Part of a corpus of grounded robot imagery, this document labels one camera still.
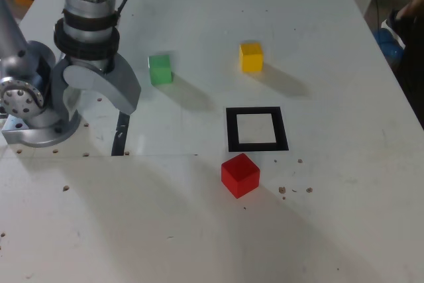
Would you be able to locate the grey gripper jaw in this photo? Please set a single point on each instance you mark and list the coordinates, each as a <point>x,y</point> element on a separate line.
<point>122,84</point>
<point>58,90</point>

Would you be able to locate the black tape strip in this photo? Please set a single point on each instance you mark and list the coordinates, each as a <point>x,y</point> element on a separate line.
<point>120,137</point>

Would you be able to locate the green cube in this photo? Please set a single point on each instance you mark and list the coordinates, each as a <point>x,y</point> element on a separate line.
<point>160,71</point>

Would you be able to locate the yellow cube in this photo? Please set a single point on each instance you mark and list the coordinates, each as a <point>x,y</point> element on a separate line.
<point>251,61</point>

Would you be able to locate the blue plastic container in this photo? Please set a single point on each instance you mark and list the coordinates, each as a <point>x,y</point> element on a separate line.
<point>387,47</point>

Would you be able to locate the person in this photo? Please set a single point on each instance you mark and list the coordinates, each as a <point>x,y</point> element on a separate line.
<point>414,74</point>

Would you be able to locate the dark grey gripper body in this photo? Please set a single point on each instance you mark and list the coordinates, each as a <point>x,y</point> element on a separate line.
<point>92,63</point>

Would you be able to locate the black tape square outline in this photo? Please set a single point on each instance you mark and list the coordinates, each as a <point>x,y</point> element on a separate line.
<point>232,130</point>

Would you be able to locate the red cube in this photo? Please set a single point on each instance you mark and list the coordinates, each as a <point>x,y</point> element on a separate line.
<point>238,177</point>

